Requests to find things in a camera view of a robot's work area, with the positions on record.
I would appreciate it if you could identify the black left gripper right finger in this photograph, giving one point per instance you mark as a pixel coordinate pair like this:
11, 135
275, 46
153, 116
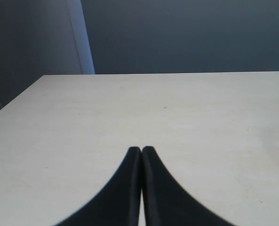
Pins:
166, 203

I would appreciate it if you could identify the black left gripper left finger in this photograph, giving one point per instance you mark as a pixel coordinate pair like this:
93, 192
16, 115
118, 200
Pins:
118, 202

